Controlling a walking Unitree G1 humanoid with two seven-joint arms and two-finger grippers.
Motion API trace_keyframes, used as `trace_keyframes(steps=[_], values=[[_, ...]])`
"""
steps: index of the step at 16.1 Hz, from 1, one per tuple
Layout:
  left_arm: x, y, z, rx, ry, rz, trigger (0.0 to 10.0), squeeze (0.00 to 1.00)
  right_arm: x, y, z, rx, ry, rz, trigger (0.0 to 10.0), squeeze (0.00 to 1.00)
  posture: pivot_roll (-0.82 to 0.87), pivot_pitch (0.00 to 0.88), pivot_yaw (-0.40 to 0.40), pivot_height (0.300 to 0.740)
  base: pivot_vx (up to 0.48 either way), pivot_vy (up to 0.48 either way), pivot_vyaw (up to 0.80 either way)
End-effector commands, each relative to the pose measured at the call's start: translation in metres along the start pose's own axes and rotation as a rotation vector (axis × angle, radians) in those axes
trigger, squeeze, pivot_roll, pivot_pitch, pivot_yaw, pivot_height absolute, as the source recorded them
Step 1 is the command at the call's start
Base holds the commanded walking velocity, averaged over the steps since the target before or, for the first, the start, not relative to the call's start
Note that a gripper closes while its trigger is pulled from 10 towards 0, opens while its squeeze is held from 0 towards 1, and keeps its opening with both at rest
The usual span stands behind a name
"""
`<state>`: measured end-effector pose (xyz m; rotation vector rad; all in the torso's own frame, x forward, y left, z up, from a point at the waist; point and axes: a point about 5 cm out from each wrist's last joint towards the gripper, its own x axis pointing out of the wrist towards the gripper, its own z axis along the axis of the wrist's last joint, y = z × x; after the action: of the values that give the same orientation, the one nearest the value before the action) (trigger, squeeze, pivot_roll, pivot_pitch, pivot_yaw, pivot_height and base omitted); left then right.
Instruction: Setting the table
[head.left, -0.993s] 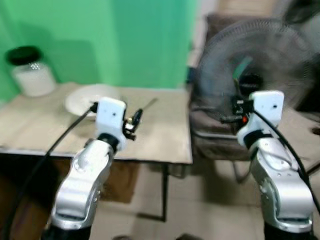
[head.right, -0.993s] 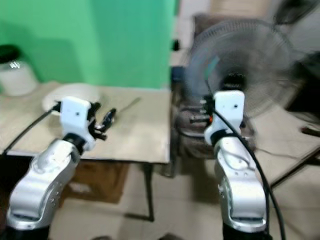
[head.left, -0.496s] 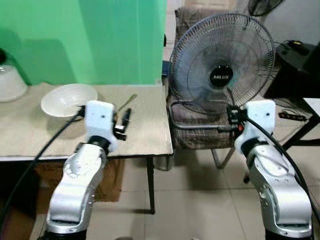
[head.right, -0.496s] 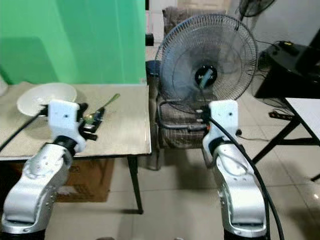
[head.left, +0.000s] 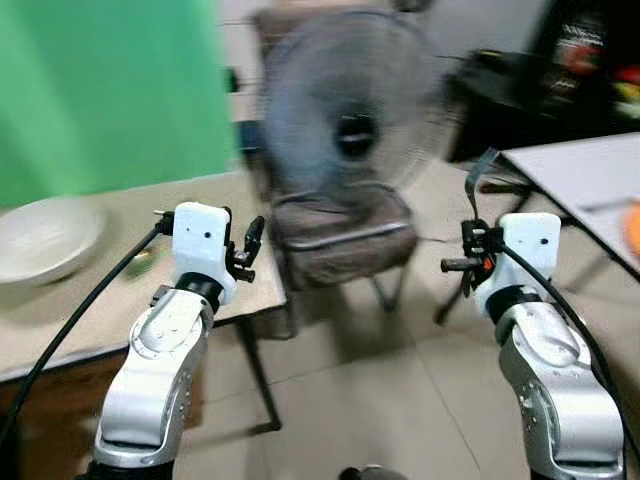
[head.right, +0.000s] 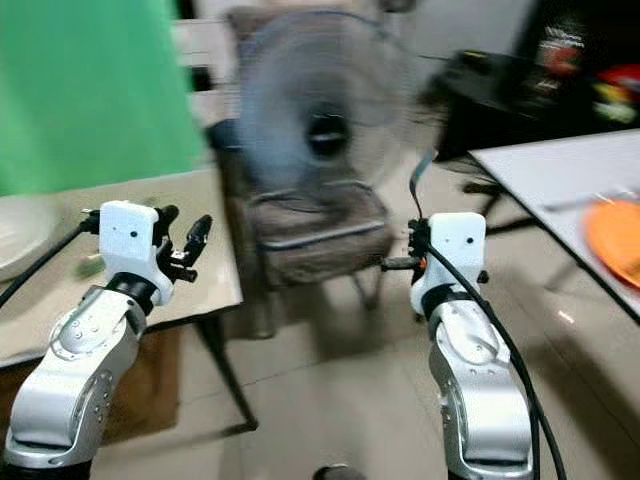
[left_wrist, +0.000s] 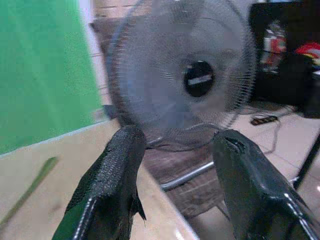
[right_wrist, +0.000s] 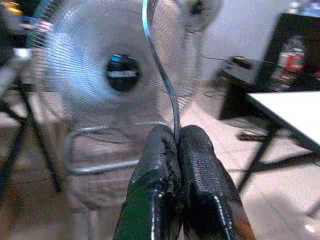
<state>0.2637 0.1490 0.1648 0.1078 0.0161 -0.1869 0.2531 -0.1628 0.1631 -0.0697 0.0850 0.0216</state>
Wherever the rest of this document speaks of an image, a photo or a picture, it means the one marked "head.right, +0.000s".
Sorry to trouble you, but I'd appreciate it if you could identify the orange plate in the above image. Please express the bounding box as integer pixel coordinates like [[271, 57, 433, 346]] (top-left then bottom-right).
[[585, 198, 640, 291]]

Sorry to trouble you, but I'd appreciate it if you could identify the green backdrop screen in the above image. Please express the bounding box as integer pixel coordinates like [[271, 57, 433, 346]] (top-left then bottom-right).
[[0, 0, 206, 198]]

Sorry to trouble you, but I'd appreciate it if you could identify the grey robot leg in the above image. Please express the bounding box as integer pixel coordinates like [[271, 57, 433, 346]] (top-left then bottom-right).
[[315, 464, 356, 480]]

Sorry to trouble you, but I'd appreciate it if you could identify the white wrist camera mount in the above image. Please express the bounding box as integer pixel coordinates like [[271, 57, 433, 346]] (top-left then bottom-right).
[[98, 200, 173, 306], [410, 212, 489, 316]]

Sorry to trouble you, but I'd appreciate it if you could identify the small green item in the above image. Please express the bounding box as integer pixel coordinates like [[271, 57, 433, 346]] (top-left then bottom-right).
[[75, 255, 106, 279]]

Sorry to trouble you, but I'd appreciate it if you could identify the black standing fan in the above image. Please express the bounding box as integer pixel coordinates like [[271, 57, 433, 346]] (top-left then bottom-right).
[[238, 10, 421, 196]]

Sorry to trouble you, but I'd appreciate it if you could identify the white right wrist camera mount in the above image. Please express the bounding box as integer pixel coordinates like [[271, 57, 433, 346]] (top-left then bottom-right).
[[410, 212, 489, 316]]

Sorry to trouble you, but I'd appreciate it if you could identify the brown cushioned metal chair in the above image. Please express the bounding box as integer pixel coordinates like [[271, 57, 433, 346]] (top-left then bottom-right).
[[220, 5, 396, 336]]

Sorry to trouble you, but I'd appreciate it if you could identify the black storage shelf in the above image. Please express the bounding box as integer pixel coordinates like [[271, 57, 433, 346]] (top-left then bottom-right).
[[515, 0, 640, 136]]

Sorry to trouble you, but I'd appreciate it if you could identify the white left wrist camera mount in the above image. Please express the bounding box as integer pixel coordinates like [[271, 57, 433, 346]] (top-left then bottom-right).
[[98, 200, 173, 306]]

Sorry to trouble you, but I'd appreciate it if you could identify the teal cutlery piece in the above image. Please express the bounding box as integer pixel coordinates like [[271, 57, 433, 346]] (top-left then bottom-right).
[[409, 150, 439, 223]]

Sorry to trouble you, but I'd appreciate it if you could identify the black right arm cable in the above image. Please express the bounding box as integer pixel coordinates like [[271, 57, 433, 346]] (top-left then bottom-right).
[[430, 245, 556, 480]]

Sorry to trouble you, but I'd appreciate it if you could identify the black metal table leg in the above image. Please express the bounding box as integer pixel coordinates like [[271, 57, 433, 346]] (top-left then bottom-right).
[[195, 315, 258, 433]]

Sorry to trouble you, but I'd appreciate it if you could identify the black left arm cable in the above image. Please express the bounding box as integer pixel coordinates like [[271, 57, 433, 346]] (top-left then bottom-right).
[[0, 222, 101, 307]]

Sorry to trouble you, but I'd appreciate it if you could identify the white bowl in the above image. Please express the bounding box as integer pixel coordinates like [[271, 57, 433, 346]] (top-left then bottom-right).
[[0, 195, 61, 281]]

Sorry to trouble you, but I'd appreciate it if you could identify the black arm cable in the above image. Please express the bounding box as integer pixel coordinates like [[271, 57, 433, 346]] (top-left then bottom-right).
[[0, 222, 101, 307], [430, 245, 556, 480]]

